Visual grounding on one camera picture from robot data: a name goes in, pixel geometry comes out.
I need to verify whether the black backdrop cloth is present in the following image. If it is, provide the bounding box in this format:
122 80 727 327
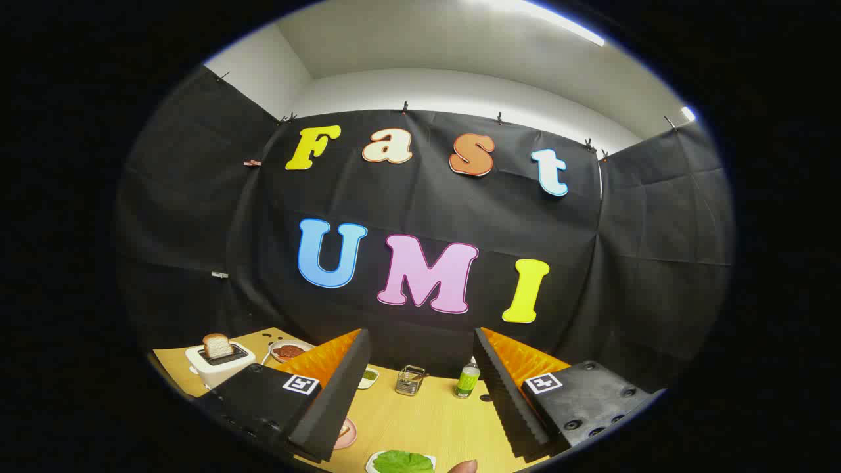
115 66 735 395

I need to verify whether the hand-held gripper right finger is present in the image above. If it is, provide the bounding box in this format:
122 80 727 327
473 327 664 461

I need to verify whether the white toaster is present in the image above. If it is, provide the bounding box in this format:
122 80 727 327
185 342 257 390

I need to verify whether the green drink bottle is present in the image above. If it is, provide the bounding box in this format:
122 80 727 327
453 357 481 399

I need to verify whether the white plate with meat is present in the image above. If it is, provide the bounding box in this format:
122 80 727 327
269 339 316 364

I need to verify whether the green lettuce leaf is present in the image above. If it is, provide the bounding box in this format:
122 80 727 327
373 450 434 473

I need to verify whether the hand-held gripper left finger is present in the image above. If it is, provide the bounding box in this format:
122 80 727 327
197 328 372 464

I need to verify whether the metal wire holder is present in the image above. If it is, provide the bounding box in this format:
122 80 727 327
395 365 428 397

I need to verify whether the toasted bread slice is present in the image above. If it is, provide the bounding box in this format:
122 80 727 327
202 333 234 359

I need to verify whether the pink round plate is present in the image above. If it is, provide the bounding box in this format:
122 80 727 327
333 417 358 450

